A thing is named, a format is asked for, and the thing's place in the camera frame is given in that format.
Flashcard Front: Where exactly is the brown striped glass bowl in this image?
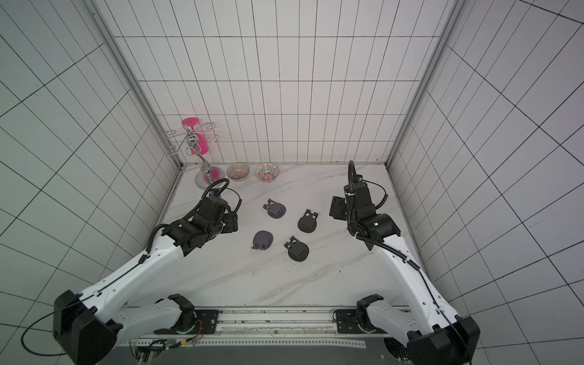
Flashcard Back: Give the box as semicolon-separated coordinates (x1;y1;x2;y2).
227;163;250;181

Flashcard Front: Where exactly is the pink plastic cup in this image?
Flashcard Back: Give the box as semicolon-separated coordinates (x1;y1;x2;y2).
182;117;209;157

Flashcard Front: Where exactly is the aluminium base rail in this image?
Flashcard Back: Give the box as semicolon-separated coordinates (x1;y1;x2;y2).
97;305;462;350

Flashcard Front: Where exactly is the chrome cup holder stand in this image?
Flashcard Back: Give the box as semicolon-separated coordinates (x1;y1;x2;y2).
164;117;224;189

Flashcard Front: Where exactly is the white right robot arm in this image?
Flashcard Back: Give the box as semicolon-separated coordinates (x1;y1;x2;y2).
329;161;481;364

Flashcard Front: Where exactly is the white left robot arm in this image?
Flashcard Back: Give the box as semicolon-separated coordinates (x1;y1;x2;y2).
53;179;238;364

